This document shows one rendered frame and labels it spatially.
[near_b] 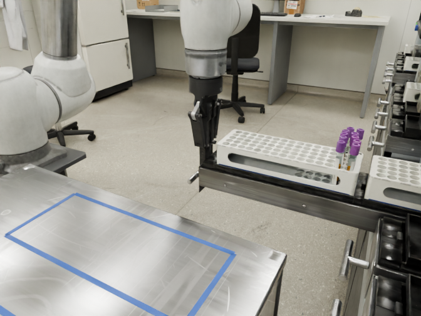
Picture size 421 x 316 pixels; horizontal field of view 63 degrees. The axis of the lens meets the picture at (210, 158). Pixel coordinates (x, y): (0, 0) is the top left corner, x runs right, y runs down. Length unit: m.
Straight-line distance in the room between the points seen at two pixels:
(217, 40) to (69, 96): 0.60
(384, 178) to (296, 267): 1.09
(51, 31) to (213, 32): 0.58
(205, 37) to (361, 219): 0.46
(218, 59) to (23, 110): 0.57
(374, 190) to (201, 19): 0.46
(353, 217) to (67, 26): 0.92
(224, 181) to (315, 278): 1.02
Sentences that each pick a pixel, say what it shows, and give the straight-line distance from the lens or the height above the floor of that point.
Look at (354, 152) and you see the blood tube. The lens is 0.68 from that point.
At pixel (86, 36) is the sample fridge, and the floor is 0.72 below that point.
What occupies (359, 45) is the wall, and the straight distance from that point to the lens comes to 4.22.
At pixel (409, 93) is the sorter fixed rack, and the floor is 0.85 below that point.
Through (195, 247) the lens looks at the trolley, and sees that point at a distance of 0.54.
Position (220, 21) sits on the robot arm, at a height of 1.12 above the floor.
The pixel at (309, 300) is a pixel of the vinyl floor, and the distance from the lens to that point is 1.60.
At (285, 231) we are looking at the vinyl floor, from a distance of 1.91.
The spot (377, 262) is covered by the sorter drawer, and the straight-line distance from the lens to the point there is 0.60.
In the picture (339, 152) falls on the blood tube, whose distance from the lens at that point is 0.68.
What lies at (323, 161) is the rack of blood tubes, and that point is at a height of 0.86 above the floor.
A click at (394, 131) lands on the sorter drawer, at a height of 0.81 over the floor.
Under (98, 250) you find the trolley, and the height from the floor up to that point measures 0.82.
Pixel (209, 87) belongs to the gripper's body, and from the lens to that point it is 0.74.
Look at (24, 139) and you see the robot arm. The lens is 1.08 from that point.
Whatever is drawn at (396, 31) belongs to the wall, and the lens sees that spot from 4.19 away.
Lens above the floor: 1.18
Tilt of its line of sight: 27 degrees down
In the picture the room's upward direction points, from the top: straight up
